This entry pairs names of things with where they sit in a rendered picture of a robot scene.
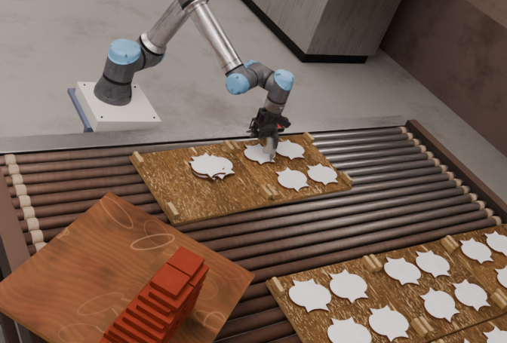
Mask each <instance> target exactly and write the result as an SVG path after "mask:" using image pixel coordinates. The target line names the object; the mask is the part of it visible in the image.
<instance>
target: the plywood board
mask: <svg viewBox="0 0 507 343"><path fill-rule="evenodd" d="M180 246H182V247H184V248H186V249H188V250H189V251H191V252H193V253H194V254H196V255H198V256H200V257H202V258H203V259H204V262H203V264H205V265H206V266H208V267H209V269H208V272H207V273H206V278H205V280H204V282H203V286H202V288H201V289H200V290H199V291H200V293H199V295H198V298H197V301H196V303H195V307H194V308H193V309H192V310H191V312H190V313H189V315H188V316H187V318H186V319H185V320H184V321H183V323H182V324H181V325H180V327H179V329H178V330H177V331H176V332H175V333H174V335H173V336H172V338H171V339H170V341H169V342H168V343H213V341H214V339H215V338H216V337H217V335H218V333H219V332H220V330H221V329H222V328H223V325H224V324H225V322H226V321H227V320H228V318H229V316H230V314H231V313H232V312H233V310H234V308H235V306H236V305H237V304H238V302H239V301H240V299H241V297H242V296H243V295H244V293H245V291H246V289H247V288H248V287H249V285H250V283H251V281H252V280H253V278H254V276H255V274H253V273H251V272H249V271H248V270H246V269H244V268H242V267H241V266H239V265H237V264H235V263H234V262H232V261H230V260H228V259H227V258H225V257H223V256H221V255H220V254H219V253H216V252H214V251H213V250H211V249H209V248H208V247H206V246H204V245H203V244H201V243H199V242H198V241H196V240H193V239H192V238H190V237H188V236H187V235H185V234H183V233H182V232H180V231H178V230H176V229H175V228H173V227H171V226H169V225H168V224H166V223H164V222H162V221H161V220H159V219H157V218H155V217H154V216H152V215H150V214H148V213H147V212H145V211H143V210H141V209H140V208H138V207H136V206H134V205H133V204H131V203H129V202H127V201H126V200H124V199H122V198H120V197H119V196H117V195H116V194H113V193H112V192H109V193H108V194H106V195H105V196H104V197H103V198H101V199H100V200H99V201H98V202H96V203H95V205H93V206H92V207H91V208H90V209H88V210H87V211H86V212H85V213H83V214H82V215H81V216H79V217H78V218H77V219H76V220H75V221H74V222H73V223H71V224H70V225H69V226H68V227H66V228H65V229H64V230H63V231H61V232H60V233H59V234H58V235H57V236H56V237H55V238H53V239H52V240H51V241H50V242H48V243H47V244H46V245H45V246H43V247H42V248H41V249H40V250H39V251H38V252H37V253H35V254H34V255H33V256H32V257H30V258H29V259H28V260H27V261H25V262H24V263H23V264H22V265H21V266H20V267H19V268H17V269H16V270H15V271H14V272H12V273H11V274H10V275H9V276H7V277H6V278H5V279H4V280H3V281H2V282H1V283H0V312H2V313H3V314H5V315H6V316H8V317H10V318H11V319H12V320H14V321H16V322H18V323H19V324H20V325H22V326H24V327H26V328H27V329H28V330H30V331H31V332H34V333H35V334H36V335H38V336H39V337H41V338H43V339H44V340H45V341H47V342H49V343H99V342H100V340H101V339H102V338H103V334H104V332H105V331H106V330H107V329H108V328H109V326H110V325H111V324H112V323H113V322H114V321H115V319H116V318H117V317H118V316H119V315H120V314H121V312H122V311H123V310H124V309H125V308H126V307H127V306H128V305H129V304H130V303H131V301H132V300H133V299H134V298H135V297H136V295H137V294H138V293H139V292H140V291H141V289H142V288H143V287H144V286H145V285H146V284H147V283H148V282H149V281H150V279H151V278H152V277H153V276H154V275H155V273H156V272H157V271H158V270H159V269H160V267H161V266H162V265H164V264H165V263H166V262H167V261H168V259H170V258H171V257H172V255H173V254H174V253H175V252H176V251H177V250H178V249H179V248H180Z"/></svg>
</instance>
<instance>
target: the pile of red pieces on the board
mask: <svg viewBox="0 0 507 343"><path fill-rule="evenodd" d="M203 262H204V259H203V258H202V257H200V256H198V255H196V254H194V253H193V252H191V251H189V250H188V249H186V248H184V247H182V246H180V248H179V249H178V250H177V251H176V252H175V253H174V254H173V255H172V257H171V258H170V259H168V261H167V262H166V263H165V264H164V265H162V266H161V267H160V269H159V270H158V271H157V272H156V273H155V275H154V276H153V277H152V278H151V279H150V281H149V282H148V283H147V284H146V285H145V286H144V287H143V288H142V289H141V291H140V292H139V293H138V294H137V295H136V297H135V298H134V299H133V300H132V301H131V303H130V304H129V305H128V306H127V307H126V308H125V309H124V310H123V311H122V312H121V314H120V315H119V316H118V317H117V318H116V319H115V321H114V322H113V323H112V324H111V325H110V326H109V328H108V329H107V330H106V331H105V332H104V334H103V338H102V339H101V340H100V342H99V343H168V342H169V341H170V339H171V338H172V336H173V335H174V333H175V332H176V331H177V330H178V329H179V327H180V325H181V324H182V323H183V321H184V320H185V319H186V318H187V316H188V315H189V313H190V312H191V310H192V309H193V308H194V307H195V303H196V301H197V298H198V295H199V293H200V291H199V290H200V289H201V288H202V286H203V282H204V280H205V278H206V273H207V272H208V269H209V267H208V266H206V265H205V264H203Z"/></svg>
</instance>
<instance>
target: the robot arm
mask: <svg viewBox="0 0 507 343"><path fill-rule="evenodd" d="M209 1H210V0H173V1H172V3H171V4H170V5H169V7H168V8H167V9H166V11H165V12H164V13H163V14H162V15H161V16H160V18H159V19H158V20H157V22H156V23H155V24H154V26H153V27H152V28H151V29H150V30H149V31H144V32H143V33H142V34H141V35H140V37H139V38H138V39H137V40H136V41H132V40H130V39H126V40H125V39H124V38H120V39H117V40H115V41H114V42H113V43H111V45H110V48H109V50H108V55H107V58H106V64H105V66H104V70H103V74H102V76H101V77H100V79H99V81H98V82H97V83H96V84H95V86H94V95H95V97H96V98H97V99H99V100H100V101H102V102H104V103H106V104H109V105H112V106H126V105H127V104H129V103H130V101H131V98H132V88H131V82H132V80H133V76H134V73H135V72H138V71H140V70H143V69H147V68H149V67H153V66H157V65H158V64H159V63H160V62H161V61H162V60H163V59H164V55H165V53H164V52H165V51H166V50H167V47H166V44H167V43H168V42H169V41H170V40H171V39H172V38H173V36H174V35H175V34H176V33H177V31H178V30H179V29H180V28H181V27H182V25H183V24H184V23H185V22H186V21H187V20H188V19H189V18H190V17H191V18H192V21H193V22H194V24H195V25H196V27H197V29H198V31H199V32H200V33H201V36H202V37H203V39H204V40H205V42H206V44H207V46H208V47H209V49H210V51H211V53H212V54H213V56H214V57H215V59H216V61H217V62H218V64H219V65H220V68H221V69H222V70H223V73H224V74H225V76H226V77H227V79H226V89H227V91H228V92H230V93H231V94H234V95H239V94H242V93H246V92H247V91H248V90H250V89H252V88H255V87H257V86H259V87H261V88H263V89H264V90H267V91H268V94H267V97H266V101H265V102H264V107H262V108H259V111H258V113H257V116H256V117H255V118H252V121H251V123H250V126H249V129H251V130H247V131H246V133H251V135H250V138H252V137H254V136H256V137H257V139H266V137H270V136H272V138H268V139H267V144H266V146H265V147H264V148H263V153H266V154H270V156H269V157H270V161H272V159H273V158H274V156H275V152H276V149H277V147H278V125H277V124H280V125H281V126H284V127H286V128H289V126H290V125H291V123H290V122H289V121H288V118H286V117H284V116H282V115H281V113H282V112H283V109H284V106H285V104H286V102H287V98H288V96H289V94H290V91H291V90H292V87H293V82H294V76H293V74H292V73H291V72H289V71H287V70H284V69H278V70H277V71H276V72H274V71H273V70H271V69H269V68H268V67H266V66H264V65H263V64H261V63H260V62H257V61H255V60H248V61H247V62H246V63H245V64H243V62H242V61H241V59H240V57H239V55H238V54H237V52H236V51H235V49H234V47H233V46H232V44H231V42H230V40H229V39H228V37H227V35H226V34H225V32H224V31H223V28H222V27H221V25H220V24H219V22H218V20H217V18H216V17H215V15H214V13H213V11H212V10H211V9H210V7H209V5H208V2H209ZM252 122H253V126H251V125H252Z"/></svg>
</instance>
